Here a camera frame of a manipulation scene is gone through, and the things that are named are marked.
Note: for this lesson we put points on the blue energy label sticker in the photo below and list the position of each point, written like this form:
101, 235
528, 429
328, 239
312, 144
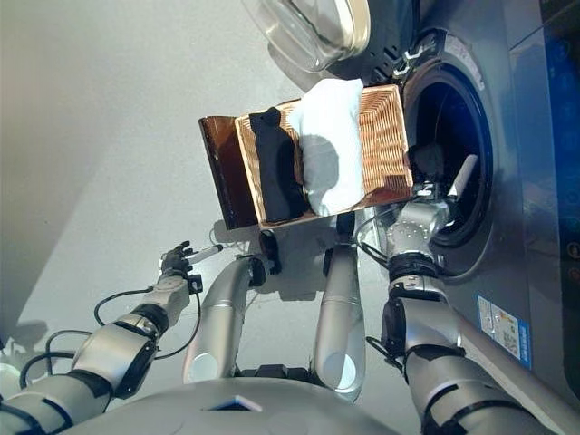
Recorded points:
503, 331

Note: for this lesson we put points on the white garment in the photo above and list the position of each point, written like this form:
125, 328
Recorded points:
331, 118

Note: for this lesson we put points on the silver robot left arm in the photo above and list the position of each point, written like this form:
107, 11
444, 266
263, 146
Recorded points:
118, 344

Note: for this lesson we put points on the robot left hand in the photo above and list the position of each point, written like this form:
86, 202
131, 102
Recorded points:
176, 263

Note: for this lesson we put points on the silver robot right leg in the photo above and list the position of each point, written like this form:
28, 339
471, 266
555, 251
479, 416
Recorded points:
340, 317

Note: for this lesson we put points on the rectangular wicker laundry basket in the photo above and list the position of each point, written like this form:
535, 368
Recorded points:
385, 131

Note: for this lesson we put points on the grey robot torso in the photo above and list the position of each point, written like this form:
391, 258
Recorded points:
272, 408

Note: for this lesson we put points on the round glass washing machine door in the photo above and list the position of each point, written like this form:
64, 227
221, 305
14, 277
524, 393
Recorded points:
308, 27

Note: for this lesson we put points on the black garment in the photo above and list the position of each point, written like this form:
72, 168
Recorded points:
426, 161
272, 172

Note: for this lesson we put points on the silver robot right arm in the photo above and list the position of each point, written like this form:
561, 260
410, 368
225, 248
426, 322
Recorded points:
435, 326

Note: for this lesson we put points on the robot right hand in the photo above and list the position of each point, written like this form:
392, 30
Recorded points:
462, 174

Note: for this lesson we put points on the dark grey washing machine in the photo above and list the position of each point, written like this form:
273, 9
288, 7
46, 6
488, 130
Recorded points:
521, 226

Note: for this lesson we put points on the brown wooden stool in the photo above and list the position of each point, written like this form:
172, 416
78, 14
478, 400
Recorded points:
222, 172

